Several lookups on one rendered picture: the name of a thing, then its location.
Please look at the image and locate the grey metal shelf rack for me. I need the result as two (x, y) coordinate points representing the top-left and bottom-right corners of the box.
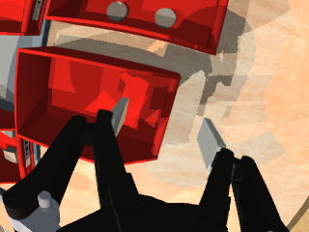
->
(0, 19), (51, 166)

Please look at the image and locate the grey metal block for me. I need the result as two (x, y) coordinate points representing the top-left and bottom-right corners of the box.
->
(1, 130), (15, 138)

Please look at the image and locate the grey round disc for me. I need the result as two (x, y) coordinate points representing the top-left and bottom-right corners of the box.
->
(106, 1), (128, 21)
(154, 8), (176, 29)

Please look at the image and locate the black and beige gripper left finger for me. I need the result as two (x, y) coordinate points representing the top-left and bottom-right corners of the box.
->
(2, 97), (156, 232)

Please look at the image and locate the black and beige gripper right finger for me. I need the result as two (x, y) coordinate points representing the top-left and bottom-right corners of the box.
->
(193, 117), (290, 232)

